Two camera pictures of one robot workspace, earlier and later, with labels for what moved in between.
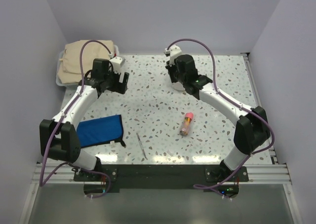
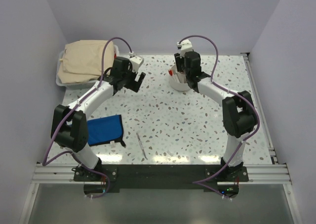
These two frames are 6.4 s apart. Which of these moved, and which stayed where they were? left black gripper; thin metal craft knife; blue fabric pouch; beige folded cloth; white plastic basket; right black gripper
Moved: left black gripper; right black gripper
Stayed: white plastic basket; blue fabric pouch; beige folded cloth; thin metal craft knife
